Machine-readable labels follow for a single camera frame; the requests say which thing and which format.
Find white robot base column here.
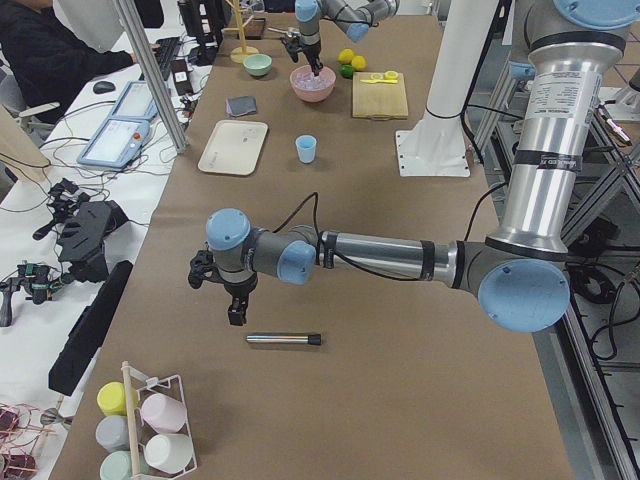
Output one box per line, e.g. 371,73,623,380
396,0,499,177

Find black gripper stand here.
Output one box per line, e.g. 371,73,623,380
32,178,129,283

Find white cup in rack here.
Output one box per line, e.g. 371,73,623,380
144,433,194,474

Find teach pendant near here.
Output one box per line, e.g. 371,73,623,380
77,117,150,169

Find yellow plastic knife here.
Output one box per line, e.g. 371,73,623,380
360,75,399,84

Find black keyboard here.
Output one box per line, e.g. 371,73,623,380
154,37,181,81

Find green lime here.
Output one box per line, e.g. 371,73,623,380
339,65,354,79

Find steel muddler black tip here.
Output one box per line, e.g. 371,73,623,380
245,332,323,347

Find mint green bowl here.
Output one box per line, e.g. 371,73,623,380
243,53,273,78

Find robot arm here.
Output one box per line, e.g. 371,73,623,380
294,0,400,76
188,1,639,332

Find seated person black hoodie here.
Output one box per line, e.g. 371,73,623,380
1,1,137,124

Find grey folded cloth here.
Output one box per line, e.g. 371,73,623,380
226,96,257,118

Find teach pendant far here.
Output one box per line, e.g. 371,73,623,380
111,80,158,120

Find black computer mouse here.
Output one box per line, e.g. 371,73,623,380
92,80,116,95

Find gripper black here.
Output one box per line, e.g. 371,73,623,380
301,42,324,76
224,280,258,327

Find teach pendant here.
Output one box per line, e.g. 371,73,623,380
111,80,158,120
77,117,150,169

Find white wire cup rack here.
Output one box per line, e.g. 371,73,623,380
121,361,198,479

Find yellow lemon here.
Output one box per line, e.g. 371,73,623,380
337,48,355,65
350,55,367,71

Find light blue plastic cup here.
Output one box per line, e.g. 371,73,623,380
295,134,317,164

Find grey cup in rack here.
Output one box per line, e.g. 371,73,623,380
95,415,130,453

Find cream rabbit tray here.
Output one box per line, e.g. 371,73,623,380
198,120,268,176

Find black long bar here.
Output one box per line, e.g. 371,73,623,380
48,260,133,396

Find yellow cup in rack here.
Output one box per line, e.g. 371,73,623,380
96,381,127,416

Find mint cup in rack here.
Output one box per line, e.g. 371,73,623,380
99,451,133,480

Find aluminium frame post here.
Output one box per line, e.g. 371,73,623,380
113,0,187,154

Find dark wooden glass tray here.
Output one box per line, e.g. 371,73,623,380
245,18,266,40

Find steel ice scoop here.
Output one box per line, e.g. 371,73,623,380
267,27,300,38

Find pink cup in rack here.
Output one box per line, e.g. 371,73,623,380
140,393,187,433

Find bamboo cutting board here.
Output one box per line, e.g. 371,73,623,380
352,72,409,120

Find black monitor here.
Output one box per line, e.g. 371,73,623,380
177,0,226,66

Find pink bowl of ice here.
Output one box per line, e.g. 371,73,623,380
289,65,336,103

